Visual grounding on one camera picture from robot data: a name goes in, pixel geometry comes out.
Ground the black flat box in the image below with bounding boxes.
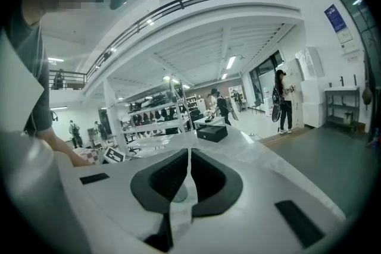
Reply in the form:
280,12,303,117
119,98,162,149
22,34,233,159
196,124,229,143

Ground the grey metal shelf unit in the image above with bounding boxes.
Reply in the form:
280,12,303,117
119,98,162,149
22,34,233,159
323,86,361,132

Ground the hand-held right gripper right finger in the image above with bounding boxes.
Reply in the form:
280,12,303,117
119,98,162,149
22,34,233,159
190,148,244,218

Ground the person's grey shirt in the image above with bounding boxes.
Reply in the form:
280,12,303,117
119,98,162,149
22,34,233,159
5,8,54,137

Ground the dark hanging bag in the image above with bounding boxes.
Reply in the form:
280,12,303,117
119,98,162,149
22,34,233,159
361,80,374,109

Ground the roll-up banner stand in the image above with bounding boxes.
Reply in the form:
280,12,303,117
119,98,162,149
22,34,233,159
227,85,244,113

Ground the black chair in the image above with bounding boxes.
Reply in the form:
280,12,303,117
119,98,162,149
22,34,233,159
252,98,265,114

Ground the white shelf rack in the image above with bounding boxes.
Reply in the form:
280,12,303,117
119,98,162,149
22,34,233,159
102,80,199,158

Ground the blue wall poster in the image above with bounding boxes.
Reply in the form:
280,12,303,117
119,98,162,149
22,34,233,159
323,4,348,34

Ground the small white table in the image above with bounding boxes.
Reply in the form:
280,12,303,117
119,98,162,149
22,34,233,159
193,115,227,130

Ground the black round bag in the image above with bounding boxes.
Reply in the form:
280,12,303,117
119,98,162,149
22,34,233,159
271,87,283,123

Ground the person's left forearm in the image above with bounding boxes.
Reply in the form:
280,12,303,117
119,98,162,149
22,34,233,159
37,127,93,167

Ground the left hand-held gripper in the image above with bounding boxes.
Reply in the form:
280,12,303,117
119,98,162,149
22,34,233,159
102,146,126,165

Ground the white cabinet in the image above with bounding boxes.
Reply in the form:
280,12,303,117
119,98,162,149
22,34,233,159
287,46,327,128

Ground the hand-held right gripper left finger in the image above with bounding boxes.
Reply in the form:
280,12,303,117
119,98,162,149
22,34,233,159
130,148,191,215

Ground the red checkered cloth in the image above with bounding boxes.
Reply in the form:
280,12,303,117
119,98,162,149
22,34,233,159
73,148,105,165

